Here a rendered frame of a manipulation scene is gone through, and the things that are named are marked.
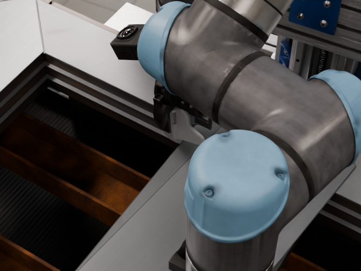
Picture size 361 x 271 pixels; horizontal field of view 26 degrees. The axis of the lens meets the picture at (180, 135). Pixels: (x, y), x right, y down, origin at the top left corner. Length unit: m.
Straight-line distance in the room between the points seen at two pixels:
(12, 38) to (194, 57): 0.57
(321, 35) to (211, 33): 0.77
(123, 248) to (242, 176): 0.41
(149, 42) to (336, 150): 0.19
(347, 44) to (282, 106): 0.80
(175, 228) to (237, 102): 0.34
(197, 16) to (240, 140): 0.15
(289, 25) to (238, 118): 0.81
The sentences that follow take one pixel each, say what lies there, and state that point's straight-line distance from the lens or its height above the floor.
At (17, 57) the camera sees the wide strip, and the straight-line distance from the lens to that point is 1.18.
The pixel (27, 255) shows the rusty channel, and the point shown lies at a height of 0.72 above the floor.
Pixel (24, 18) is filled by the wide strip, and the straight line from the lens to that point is 1.24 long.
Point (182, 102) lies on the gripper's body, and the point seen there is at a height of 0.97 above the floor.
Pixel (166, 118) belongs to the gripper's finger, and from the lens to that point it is 0.97.
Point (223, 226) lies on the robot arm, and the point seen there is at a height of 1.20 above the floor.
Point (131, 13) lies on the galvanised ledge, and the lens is 1.52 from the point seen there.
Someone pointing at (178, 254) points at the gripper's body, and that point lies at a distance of 0.71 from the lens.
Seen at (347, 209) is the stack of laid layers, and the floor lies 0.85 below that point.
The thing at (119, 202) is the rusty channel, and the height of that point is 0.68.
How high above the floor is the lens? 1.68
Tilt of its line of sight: 50 degrees down
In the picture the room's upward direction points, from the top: straight up
